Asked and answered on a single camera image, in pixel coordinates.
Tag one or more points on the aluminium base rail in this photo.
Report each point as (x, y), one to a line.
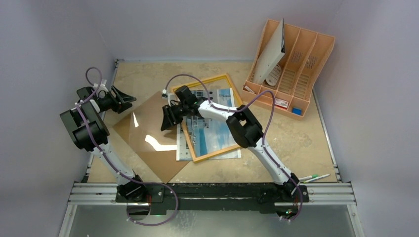
(262, 197)

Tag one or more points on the blue small box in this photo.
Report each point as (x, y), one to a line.
(297, 111)

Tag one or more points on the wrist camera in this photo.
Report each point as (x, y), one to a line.
(100, 88)
(170, 97)

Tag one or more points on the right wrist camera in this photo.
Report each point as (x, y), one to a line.
(170, 97)

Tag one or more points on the peach desk organizer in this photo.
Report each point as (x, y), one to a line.
(293, 78)

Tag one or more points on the brown backing board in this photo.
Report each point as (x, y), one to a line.
(144, 153)

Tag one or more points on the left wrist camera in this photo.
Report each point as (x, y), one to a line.
(100, 88)

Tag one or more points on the white eraser in organizer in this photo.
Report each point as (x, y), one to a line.
(248, 89)

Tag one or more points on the white pen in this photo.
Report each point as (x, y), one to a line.
(316, 178)

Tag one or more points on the green capped marker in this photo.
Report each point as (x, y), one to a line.
(308, 177)

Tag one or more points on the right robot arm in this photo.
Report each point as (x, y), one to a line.
(244, 127)

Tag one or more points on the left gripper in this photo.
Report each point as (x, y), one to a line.
(124, 98)

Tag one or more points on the red white small box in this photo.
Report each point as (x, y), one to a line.
(281, 103)

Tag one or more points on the yellow wooden picture frame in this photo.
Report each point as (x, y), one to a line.
(222, 81)

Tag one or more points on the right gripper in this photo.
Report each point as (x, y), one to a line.
(173, 113)

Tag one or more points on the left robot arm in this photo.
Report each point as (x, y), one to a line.
(88, 132)

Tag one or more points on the clear acrylic sheet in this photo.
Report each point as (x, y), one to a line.
(154, 130)

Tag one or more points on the building photo print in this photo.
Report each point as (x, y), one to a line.
(207, 135)

